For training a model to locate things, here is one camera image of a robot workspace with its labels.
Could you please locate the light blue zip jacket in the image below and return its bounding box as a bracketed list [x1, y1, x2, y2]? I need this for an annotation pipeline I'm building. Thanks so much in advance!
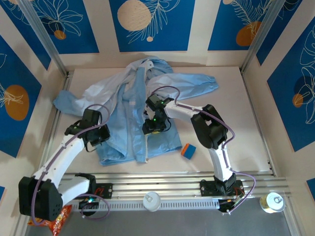
[53, 56, 220, 167]

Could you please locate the blue orange toy block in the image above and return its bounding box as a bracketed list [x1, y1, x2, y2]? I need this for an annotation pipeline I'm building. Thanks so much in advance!
[181, 143, 197, 160]

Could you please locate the small control circuit board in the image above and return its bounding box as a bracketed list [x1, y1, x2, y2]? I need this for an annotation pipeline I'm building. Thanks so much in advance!
[218, 198, 244, 214]
[78, 196, 100, 209]

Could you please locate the orange red snack bag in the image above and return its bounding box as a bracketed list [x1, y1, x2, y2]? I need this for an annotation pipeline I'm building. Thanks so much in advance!
[27, 204, 73, 236]

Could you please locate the yellow drink can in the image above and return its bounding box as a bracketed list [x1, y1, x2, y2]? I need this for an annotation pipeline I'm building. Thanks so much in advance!
[259, 192, 287, 214]

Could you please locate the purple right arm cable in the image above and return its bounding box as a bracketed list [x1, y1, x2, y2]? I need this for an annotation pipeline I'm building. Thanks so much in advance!
[149, 86, 256, 216]

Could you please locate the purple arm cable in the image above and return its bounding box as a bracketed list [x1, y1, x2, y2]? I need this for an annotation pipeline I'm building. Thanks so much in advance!
[31, 104, 111, 226]
[149, 86, 256, 216]

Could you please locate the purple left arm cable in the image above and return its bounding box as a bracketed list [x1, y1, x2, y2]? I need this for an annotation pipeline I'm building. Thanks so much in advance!
[31, 104, 111, 226]

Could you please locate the aluminium table side rail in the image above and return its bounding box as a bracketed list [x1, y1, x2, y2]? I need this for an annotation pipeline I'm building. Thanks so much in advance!
[240, 70, 278, 177]
[39, 71, 73, 174]

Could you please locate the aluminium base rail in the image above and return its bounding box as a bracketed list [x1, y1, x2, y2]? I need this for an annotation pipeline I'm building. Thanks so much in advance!
[59, 172, 288, 197]

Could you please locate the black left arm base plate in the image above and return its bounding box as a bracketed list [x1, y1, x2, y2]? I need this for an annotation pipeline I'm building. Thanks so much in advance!
[93, 183, 114, 199]

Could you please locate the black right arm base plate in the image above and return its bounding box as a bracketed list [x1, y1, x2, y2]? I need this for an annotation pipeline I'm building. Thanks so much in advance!
[199, 179, 244, 197]

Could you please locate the slotted grey cable duct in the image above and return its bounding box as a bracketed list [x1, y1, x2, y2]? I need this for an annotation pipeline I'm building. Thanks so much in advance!
[70, 198, 220, 211]

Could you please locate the blue floral wall panel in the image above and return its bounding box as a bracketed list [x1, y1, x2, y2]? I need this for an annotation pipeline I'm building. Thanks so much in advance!
[267, 18, 315, 152]
[31, 0, 100, 55]
[109, 0, 196, 52]
[0, 34, 42, 158]
[208, 0, 280, 52]

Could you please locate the aluminium frame post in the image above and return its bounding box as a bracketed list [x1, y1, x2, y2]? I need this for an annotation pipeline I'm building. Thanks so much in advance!
[283, 176, 305, 236]
[240, 0, 292, 74]
[17, 0, 72, 79]

